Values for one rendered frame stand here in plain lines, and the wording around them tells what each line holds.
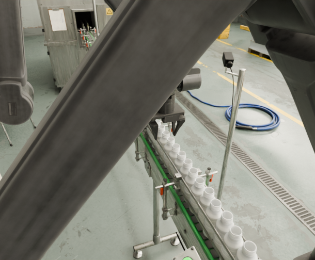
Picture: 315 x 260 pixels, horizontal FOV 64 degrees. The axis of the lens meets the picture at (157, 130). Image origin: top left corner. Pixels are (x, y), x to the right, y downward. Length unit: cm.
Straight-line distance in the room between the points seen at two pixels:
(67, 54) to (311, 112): 448
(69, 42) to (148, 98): 442
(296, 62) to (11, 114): 55
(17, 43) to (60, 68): 412
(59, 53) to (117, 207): 298
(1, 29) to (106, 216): 200
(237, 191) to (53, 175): 255
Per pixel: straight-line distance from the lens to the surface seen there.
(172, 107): 72
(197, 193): 100
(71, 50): 464
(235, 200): 258
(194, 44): 16
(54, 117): 17
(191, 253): 85
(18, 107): 62
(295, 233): 253
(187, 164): 105
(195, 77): 72
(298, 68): 24
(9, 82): 61
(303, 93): 27
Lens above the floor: 183
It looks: 32 degrees down
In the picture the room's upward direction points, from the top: straight up
